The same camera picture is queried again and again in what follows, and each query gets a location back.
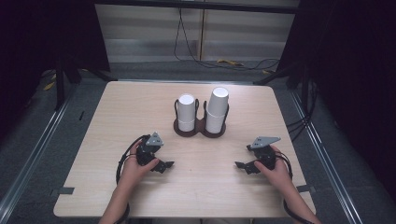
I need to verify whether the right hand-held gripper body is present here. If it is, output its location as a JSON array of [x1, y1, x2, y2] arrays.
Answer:
[[247, 135, 281, 171]]

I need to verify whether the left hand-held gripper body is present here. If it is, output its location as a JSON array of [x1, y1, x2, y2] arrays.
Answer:
[[135, 132, 164, 167]]

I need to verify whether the dark brown double cup holder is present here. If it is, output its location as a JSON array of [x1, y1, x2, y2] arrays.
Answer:
[[173, 97, 231, 139]]

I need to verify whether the white paper cup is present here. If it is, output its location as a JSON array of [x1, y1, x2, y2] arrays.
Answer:
[[177, 93, 196, 133]]

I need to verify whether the tall stack of white cups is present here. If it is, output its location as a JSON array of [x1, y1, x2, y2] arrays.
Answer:
[[205, 87, 230, 134]]

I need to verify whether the person's right hand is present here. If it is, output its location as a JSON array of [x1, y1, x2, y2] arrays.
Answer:
[[253, 146, 295, 191]]

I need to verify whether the person's left hand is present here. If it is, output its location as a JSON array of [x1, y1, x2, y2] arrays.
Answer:
[[120, 141, 161, 189]]

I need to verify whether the grey tape patch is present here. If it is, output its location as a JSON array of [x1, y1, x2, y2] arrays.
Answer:
[[295, 184, 316, 193], [50, 186, 76, 197]]

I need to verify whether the black metal stand leg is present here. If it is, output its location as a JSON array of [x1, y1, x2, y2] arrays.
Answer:
[[252, 62, 310, 87]]

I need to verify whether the long yellow tape strip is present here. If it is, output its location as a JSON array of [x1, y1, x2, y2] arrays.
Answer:
[[216, 58, 245, 67]]

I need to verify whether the black metal stand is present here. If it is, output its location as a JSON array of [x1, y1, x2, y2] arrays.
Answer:
[[53, 50, 82, 112]]

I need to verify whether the dark curtain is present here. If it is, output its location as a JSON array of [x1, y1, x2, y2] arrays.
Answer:
[[0, 0, 110, 141], [278, 0, 396, 200]]

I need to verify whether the black horizontal bar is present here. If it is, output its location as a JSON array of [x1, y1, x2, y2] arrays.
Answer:
[[92, 0, 301, 15]]

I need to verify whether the right hand-held gripper black cable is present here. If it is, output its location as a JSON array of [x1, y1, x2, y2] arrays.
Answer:
[[274, 151, 313, 224]]

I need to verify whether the hand-held gripper black cable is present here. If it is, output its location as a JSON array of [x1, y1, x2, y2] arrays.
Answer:
[[274, 151, 313, 224], [115, 133, 151, 224]]

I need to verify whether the left hand-held gripper black cable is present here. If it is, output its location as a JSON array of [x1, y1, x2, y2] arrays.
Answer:
[[115, 133, 151, 224]]

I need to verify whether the bundle of black floor cables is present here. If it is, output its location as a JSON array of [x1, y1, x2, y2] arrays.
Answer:
[[285, 78, 319, 143]]

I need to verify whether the silver floor rail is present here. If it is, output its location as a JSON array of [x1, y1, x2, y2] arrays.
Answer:
[[289, 89, 364, 224], [0, 92, 74, 217]]

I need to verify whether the thin black wall cable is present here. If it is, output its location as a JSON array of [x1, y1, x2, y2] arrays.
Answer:
[[173, 7, 281, 71]]

